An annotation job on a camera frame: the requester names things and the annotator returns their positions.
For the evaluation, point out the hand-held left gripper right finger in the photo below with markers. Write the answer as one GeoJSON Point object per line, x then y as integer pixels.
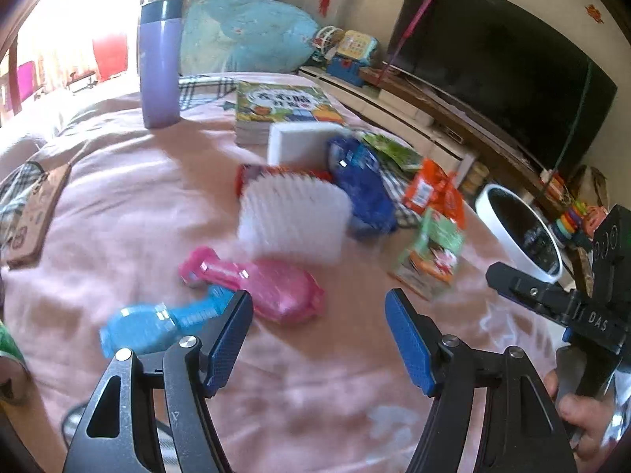
{"type": "Point", "coordinates": [409, 340]}

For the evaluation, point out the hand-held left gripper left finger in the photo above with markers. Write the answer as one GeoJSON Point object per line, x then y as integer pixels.
{"type": "Point", "coordinates": [231, 340]}

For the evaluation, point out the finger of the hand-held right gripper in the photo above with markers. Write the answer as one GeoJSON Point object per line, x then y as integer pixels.
{"type": "Point", "coordinates": [527, 290]}

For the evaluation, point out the white bin with black liner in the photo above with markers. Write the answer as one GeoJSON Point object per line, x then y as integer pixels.
{"type": "Point", "coordinates": [517, 226]}

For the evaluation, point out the white foam fruit net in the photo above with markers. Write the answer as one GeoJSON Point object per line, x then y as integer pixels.
{"type": "Point", "coordinates": [294, 219]}

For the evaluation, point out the red candy can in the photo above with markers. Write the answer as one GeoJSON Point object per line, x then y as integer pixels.
{"type": "Point", "coordinates": [246, 177]}

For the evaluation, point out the person's right hand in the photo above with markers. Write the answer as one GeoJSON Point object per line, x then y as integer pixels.
{"type": "Point", "coordinates": [584, 421]}

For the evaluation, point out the pink plastic bottle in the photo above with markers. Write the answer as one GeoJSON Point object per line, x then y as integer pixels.
{"type": "Point", "coordinates": [276, 290]}

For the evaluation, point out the light blue plastic bottle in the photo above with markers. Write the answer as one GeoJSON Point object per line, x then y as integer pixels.
{"type": "Point", "coordinates": [148, 327]}

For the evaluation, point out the green juice carton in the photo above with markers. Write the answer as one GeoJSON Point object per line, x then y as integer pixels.
{"type": "Point", "coordinates": [429, 256]}

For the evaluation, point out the orange toy phone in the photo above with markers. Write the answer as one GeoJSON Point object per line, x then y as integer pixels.
{"type": "Point", "coordinates": [554, 183]}

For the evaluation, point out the tan bag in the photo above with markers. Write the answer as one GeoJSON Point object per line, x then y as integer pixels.
{"type": "Point", "coordinates": [589, 185]}

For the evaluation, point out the stack of clear jars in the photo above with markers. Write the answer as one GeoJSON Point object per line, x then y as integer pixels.
{"type": "Point", "coordinates": [474, 177]}

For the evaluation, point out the orange snack packet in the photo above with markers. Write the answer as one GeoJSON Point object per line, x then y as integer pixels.
{"type": "Point", "coordinates": [431, 189]}

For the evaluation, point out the blue snack packet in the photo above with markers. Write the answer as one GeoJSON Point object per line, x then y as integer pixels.
{"type": "Point", "coordinates": [362, 182]}

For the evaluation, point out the pink blanket with plaid patches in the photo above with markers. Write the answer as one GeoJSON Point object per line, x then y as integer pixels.
{"type": "Point", "coordinates": [148, 197]}

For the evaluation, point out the crumpled green carton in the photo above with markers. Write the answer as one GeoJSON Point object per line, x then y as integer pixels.
{"type": "Point", "coordinates": [392, 150]}

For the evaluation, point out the green drink can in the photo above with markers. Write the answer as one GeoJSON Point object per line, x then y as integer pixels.
{"type": "Point", "coordinates": [11, 359]}

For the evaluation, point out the black flat television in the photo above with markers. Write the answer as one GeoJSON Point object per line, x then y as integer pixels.
{"type": "Point", "coordinates": [493, 69]}

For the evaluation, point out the green picture book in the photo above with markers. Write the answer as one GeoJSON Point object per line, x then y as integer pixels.
{"type": "Point", "coordinates": [281, 103]}

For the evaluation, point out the purple thermos bottle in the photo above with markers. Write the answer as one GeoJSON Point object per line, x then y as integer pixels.
{"type": "Point", "coordinates": [160, 69]}

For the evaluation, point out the red paper-cut decoration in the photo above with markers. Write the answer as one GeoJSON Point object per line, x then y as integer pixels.
{"type": "Point", "coordinates": [595, 13]}

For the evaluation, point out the pink stick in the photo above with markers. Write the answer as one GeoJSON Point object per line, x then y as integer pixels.
{"type": "Point", "coordinates": [411, 24]}

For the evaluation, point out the toy cash register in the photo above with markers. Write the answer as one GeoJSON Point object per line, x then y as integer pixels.
{"type": "Point", "coordinates": [352, 54]}

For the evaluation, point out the light blue floral bedding bundle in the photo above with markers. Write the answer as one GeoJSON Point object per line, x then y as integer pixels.
{"type": "Point", "coordinates": [246, 34]}

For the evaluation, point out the white toy basket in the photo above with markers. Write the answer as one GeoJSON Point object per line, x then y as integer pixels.
{"type": "Point", "coordinates": [325, 42]}

